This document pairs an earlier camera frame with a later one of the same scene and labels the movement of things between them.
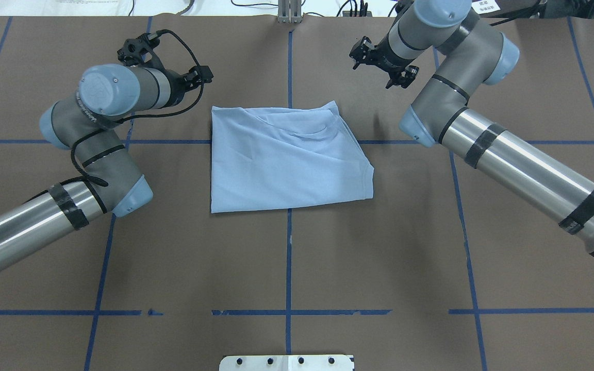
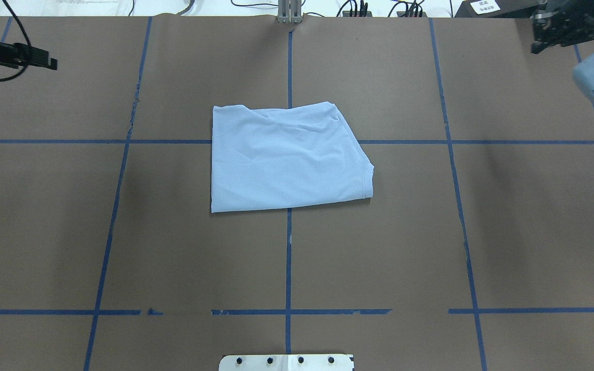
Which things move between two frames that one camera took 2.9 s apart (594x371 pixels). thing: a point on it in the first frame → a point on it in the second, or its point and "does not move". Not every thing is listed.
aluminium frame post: x=289 y=11 does not move
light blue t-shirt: x=265 y=157 does not move
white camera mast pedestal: x=287 y=363 does not move
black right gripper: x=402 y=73 → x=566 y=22
